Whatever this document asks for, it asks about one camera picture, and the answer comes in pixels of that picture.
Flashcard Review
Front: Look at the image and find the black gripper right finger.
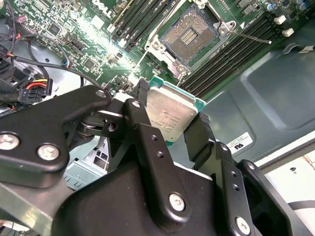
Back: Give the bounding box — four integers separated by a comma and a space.
183, 113, 311, 236

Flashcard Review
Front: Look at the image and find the silver green CPU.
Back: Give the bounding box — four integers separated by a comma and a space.
145, 75, 207, 148

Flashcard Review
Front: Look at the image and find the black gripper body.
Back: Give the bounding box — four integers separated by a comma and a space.
53, 162, 228, 236

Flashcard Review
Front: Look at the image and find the metal socket cover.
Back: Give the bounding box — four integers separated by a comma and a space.
127, 36, 191, 88

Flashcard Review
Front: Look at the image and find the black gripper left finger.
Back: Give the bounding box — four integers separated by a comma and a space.
0, 78, 193, 228

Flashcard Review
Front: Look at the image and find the metal locking lever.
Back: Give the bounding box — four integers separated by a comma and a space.
221, 28, 273, 45
145, 0, 195, 51

